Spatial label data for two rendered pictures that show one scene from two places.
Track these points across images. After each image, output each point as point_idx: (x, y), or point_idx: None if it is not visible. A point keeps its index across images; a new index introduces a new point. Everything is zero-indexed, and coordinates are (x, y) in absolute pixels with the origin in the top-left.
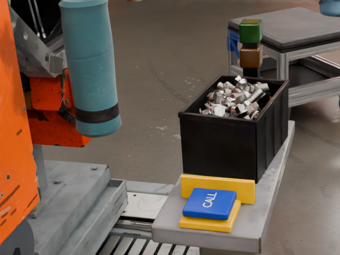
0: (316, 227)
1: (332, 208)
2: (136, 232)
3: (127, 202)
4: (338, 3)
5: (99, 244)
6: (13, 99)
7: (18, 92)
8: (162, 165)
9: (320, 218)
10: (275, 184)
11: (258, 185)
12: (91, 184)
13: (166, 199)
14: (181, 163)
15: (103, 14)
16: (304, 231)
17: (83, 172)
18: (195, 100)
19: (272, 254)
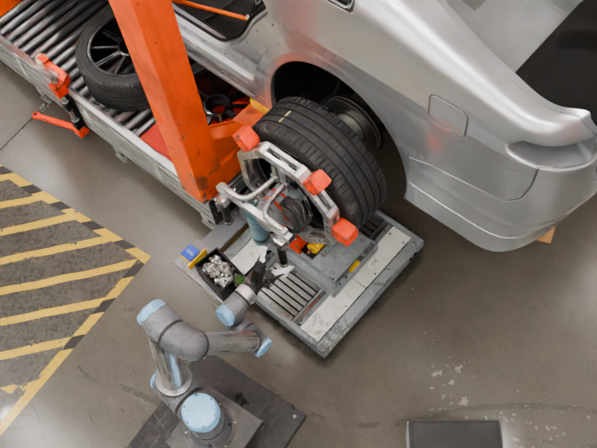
0: (289, 389)
1: (300, 408)
2: (314, 297)
3: (333, 297)
4: None
5: (305, 276)
6: (193, 183)
7: (195, 184)
8: (400, 347)
9: (295, 396)
10: (195, 280)
11: (198, 276)
12: (317, 267)
13: (333, 318)
14: (396, 357)
15: (248, 219)
16: (290, 382)
17: (330, 267)
18: (224, 255)
19: (280, 357)
